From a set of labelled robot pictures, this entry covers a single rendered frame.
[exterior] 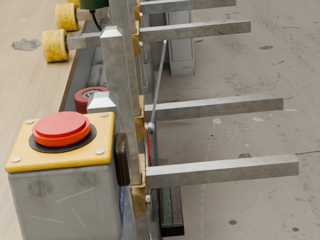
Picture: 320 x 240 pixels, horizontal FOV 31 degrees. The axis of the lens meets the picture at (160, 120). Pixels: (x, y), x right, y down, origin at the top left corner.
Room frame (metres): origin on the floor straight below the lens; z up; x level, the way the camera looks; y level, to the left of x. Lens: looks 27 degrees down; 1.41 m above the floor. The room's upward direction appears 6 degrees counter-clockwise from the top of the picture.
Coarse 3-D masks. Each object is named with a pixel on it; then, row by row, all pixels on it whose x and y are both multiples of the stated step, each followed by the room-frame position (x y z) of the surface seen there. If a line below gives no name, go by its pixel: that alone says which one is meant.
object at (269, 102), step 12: (240, 96) 1.17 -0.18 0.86; (252, 96) 1.17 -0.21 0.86; (264, 96) 1.16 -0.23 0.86; (276, 96) 1.15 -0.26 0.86; (144, 108) 1.16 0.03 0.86; (156, 108) 1.15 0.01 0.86; (168, 108) 1.15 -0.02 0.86; (180, 108) 1.15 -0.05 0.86; (192, 108) 1.15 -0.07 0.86; (204, 108) 1.15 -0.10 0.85; (216, 108) 1.15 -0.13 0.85; (228, 108) 1.15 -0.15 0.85; (240, 108) 1.14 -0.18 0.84; (252, 108) 1.14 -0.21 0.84; (264, 108) 1.14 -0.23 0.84; (276, 108) 1.14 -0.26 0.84; (156, 120) 1.15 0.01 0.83
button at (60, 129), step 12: (48, 120) 0.37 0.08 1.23; (60, 120) 0.37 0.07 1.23; (72, 120) 0.36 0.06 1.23; (84, 120) 0.36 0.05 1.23; (36, 132) 0.36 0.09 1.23; (48, 132) 0.35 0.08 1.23; (60, 132) 0.35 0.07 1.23; (72, 132) 0.35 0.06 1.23; (84, 132) 0.35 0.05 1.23; (48, 144) 0.35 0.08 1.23; (60, 144) 0.34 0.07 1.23
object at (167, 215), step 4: (164, 188) 1.08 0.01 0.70; (168, 188) 1.07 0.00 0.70; (164, 192) 1.06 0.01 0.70; (168, 192) 1.06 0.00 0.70; (164, 196) 1.04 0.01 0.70; (168, 196) 1.04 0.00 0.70; (164, 200) 1.03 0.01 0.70; (168, 200) 1.03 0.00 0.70; (164, 204) 1.01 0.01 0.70; (168, 204) 1.01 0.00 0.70; (164, 208) 1.00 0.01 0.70; (168, 208) 1.00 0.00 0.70; (164, 212) 0.99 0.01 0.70; (168, 212) 0.98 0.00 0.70; (164, 216) 0.97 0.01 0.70; (168, 216) 0.97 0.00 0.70; (164, 220) 0.96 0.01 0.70; (168, 220) 0.96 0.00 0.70; (164, 224) 0.95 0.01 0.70; (168, 224) 0.94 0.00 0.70
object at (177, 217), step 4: (172, 188) 1.07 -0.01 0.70; (176, 188) 1.07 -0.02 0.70; (172, 192) 1.06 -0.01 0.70; (176, 192) 1.05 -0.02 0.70; (172, 196) 1.04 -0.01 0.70; (176, 196) 1.04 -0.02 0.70; (172, 200) 1.03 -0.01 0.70; (176, 200) 1.02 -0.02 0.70; (172, 204) 1.01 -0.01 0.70; (176, 204) 1.01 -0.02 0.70; (172, 208) 1.00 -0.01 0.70; (176, 208) 1.00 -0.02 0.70; (180, 208) 1.00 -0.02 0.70; (172, 212) 0.98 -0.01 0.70; (176, 212) 0.98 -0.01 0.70; (180, 212) 0.98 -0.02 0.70; (176, 216) 0.97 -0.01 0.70; (180, 216) 0.97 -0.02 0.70; (176, 220) 0.95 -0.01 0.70; (180, 220) 0.95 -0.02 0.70; (176, 224) 0.94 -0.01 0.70
